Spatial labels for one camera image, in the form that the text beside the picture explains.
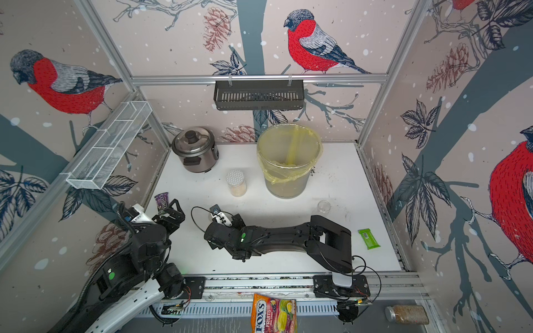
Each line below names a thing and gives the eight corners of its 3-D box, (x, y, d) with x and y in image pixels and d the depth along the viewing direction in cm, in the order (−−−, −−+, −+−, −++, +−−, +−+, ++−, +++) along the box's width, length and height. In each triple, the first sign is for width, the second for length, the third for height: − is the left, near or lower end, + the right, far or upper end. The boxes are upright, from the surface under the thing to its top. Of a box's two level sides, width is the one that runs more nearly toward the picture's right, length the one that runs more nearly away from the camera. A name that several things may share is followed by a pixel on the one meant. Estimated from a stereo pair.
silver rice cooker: (182, 177, 109) (166, 150, 92) (190, 153, 120) (177, 125, 104) (215, 177, 109) (205, 150, 92) (221, 153, 120) (213, 125, 104)
